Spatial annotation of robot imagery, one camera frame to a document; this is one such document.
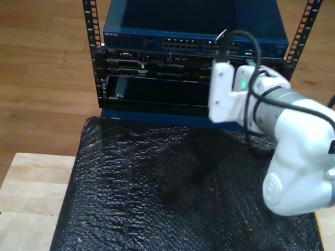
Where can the black perforated rack upright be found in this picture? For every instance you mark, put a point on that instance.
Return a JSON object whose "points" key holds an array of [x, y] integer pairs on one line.
{"points": [[307, 17], [91, 10]]}

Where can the black rack server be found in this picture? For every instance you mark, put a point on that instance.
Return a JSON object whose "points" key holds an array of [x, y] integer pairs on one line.
{"points": [[160, 67]]}

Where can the blue rack base unit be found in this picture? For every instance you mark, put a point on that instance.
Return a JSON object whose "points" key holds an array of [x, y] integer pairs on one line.
{"points": [[156, 118]]}

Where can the black bubble mat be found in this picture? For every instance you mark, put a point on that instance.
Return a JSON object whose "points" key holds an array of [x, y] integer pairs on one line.
{"points": [[149, 203]]}

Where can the blue network switch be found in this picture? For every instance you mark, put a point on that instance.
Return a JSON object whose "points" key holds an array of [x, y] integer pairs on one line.
{"points": [[165, 11]]}

